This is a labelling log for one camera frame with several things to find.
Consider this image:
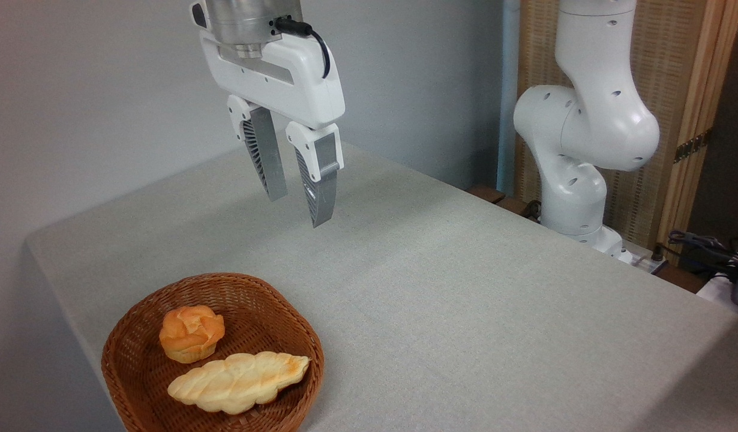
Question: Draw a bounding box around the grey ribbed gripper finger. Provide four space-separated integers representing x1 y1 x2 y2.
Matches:
286 122 345 229
227 94 288 202

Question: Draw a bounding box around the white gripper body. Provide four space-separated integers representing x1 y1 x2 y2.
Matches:
199 30 346 130

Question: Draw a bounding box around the round orange bread bun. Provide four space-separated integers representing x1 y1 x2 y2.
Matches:
159 305 226 364

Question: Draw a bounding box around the long braided pale bread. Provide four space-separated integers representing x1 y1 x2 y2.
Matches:
167 352 311 416

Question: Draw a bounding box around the brown wooden board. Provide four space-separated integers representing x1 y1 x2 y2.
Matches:
465 185 544 224

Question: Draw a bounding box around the grey tablecloth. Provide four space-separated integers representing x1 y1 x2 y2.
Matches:
26 142 738 432

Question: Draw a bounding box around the light blue vertical pipe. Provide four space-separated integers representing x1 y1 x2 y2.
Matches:
496 0 521 196

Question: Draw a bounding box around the brown wicker basket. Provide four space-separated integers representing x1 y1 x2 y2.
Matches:
101 272 325 432

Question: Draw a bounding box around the white power strip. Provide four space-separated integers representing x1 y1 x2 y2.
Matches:
628 249 670 274

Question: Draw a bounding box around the brass screen hinge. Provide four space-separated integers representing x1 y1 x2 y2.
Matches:
674 128 713 164

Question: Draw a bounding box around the wooden bamboo folding screen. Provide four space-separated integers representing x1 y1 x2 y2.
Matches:
513 0 738 265

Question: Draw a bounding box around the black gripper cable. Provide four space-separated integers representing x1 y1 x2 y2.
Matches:
274 17 332 80

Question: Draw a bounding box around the bundle of dark cables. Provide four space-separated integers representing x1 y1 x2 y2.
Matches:
667 230 738 284

